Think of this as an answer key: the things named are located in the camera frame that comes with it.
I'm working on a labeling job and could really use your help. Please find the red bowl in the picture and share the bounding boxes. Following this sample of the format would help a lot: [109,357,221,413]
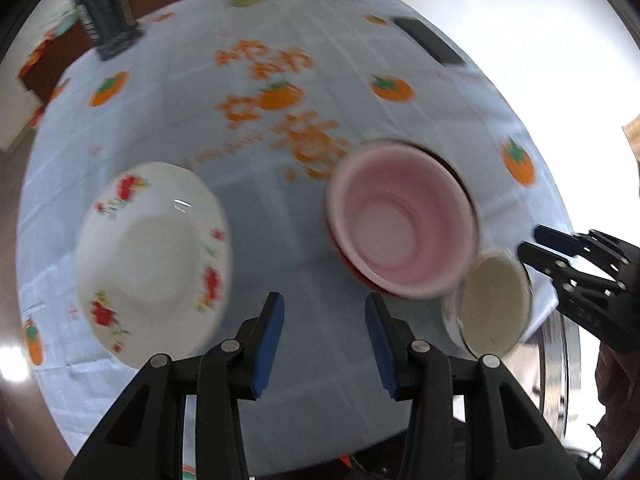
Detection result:
[326,215,426,297]

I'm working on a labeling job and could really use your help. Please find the small white bowl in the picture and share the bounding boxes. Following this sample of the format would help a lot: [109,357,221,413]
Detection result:
[441,247,533,359]

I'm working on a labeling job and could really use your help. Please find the persimmon print tablecloth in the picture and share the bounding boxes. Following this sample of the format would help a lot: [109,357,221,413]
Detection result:
[15,0,576,478]

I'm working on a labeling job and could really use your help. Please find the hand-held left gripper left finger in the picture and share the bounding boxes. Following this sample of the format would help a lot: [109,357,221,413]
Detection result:
[62,291,286,480]

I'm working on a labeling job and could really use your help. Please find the pink bowl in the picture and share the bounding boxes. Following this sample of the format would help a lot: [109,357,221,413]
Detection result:
[325,141,480,300]

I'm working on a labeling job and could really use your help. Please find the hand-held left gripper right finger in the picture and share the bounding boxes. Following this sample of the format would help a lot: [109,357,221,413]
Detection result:
[364,292,581,480]

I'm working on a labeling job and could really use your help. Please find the dark grey appliance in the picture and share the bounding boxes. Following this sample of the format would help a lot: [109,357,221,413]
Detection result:
[67,0,146,61]

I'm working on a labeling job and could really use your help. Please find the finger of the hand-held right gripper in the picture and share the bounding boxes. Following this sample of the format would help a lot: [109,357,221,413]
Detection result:
[516,241,627,302]
[534,224,640,282]

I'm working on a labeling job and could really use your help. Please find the steel basin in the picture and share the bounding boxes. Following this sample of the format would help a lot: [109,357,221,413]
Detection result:
[536,305,583,443]

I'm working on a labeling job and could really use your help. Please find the red floral plate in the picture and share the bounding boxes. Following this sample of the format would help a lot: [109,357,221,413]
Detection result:
[75,161,233,370]

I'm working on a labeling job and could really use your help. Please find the black smartphone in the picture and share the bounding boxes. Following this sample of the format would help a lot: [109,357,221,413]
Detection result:
[392,16,466,67]

